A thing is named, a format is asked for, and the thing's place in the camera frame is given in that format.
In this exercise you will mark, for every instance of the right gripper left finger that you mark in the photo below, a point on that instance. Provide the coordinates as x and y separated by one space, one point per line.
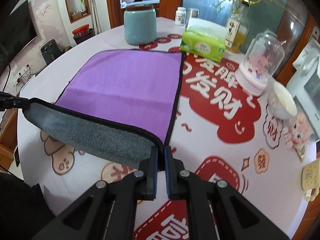
106 211

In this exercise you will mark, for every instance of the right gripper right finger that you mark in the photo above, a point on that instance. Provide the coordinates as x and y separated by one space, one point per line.
215 210

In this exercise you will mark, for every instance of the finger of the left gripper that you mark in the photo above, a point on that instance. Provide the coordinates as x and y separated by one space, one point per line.
8 101

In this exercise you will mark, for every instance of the purple and grey towel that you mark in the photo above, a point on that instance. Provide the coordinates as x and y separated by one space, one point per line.
118 106

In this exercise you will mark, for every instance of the dark air fryer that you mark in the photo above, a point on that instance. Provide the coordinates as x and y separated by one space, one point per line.
50 51

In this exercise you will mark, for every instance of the black television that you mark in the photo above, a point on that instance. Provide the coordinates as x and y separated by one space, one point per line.
17 32

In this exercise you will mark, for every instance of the cream yellow mug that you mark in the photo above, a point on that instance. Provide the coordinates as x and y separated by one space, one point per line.
310 180

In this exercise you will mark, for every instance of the red basket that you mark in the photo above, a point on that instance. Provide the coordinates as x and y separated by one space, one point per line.
82 30

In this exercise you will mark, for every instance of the pink plush toy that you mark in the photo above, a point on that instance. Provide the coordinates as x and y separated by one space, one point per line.
297 133

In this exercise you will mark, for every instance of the white ceramic bowl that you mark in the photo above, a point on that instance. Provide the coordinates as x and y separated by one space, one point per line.
281 102

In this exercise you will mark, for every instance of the white countertop appliance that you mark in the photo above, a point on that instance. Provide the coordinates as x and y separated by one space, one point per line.
304 84

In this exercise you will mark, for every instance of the teal ceramic jar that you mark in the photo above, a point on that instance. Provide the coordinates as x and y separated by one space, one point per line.
140 26

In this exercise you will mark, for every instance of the glass dome pink flowers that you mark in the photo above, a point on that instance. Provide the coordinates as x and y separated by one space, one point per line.
262 59

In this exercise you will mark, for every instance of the liquor bottle yellow liquid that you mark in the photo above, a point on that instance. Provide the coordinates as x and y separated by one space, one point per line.
238 26

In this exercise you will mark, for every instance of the green tissue pack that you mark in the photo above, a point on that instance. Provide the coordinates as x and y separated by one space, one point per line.
205 39

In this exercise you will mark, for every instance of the white pill bottle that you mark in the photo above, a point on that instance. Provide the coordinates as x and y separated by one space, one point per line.
180 16

